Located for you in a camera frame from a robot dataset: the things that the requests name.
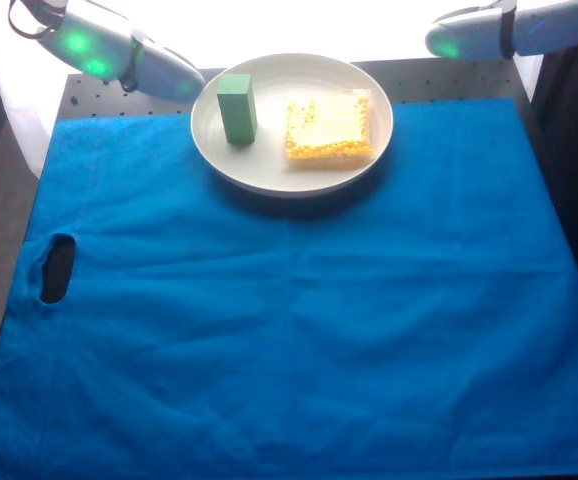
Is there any blue cloth with handle hole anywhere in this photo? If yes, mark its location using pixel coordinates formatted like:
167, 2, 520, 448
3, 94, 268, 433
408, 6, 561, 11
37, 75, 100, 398
0, 98, 578, 480

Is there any yellow block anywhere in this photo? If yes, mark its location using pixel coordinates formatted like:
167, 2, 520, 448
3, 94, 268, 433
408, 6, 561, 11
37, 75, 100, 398
283, 87, 374, 171

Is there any white round plate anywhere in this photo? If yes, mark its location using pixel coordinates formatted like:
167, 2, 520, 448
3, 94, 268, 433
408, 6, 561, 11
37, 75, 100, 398
190, 52, 395, 200

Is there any green block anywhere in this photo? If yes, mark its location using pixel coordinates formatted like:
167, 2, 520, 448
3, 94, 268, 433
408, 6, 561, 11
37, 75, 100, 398
216, 73, 259, 146

